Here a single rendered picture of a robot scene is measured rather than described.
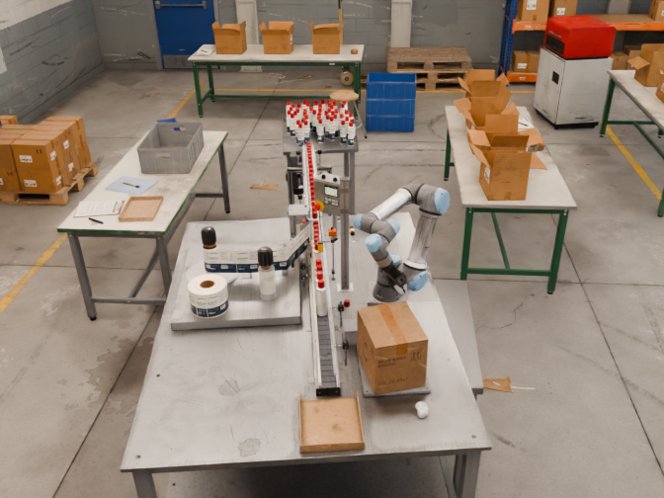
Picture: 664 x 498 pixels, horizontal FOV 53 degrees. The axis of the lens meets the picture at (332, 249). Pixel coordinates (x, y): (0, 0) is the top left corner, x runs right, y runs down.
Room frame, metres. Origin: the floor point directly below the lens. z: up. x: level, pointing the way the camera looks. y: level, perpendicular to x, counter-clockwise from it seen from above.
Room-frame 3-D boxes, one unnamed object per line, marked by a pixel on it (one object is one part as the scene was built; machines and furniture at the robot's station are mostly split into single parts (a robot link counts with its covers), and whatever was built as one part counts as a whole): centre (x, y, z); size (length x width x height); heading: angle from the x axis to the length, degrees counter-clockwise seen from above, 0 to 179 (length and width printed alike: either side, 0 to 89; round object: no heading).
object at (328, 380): (3.05, 0.07, 0.86); 1.65 x 0.08 x 0.04; 3
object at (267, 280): (2.97, 0.35, 1.03); 0.09 x 0.09 x 0.30
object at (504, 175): (4.43, -1.28, 0.97); 0.51 x 0.39 x 0.37; 90
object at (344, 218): (3.11, -0.07, 1.16); 0.04 x 0.04 x 0.67; 3
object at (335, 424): (2.06, 0.02, 0.85); 0.30 x 0.26 x 0.04; 3
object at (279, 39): (8.75, 0.64, 0.96); 0.43 x 0.42 x 0.37; 82
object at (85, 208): (4.18, 1.65, 0.81); 0.38 x 0.36 x 0.02; 174
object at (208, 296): (2.87, 0.65, 0.95); 0.20 x 0.20 x 0.14
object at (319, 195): (3.17, -0.01, 1.38); 0.17 x 0.10 x 0.19; 58
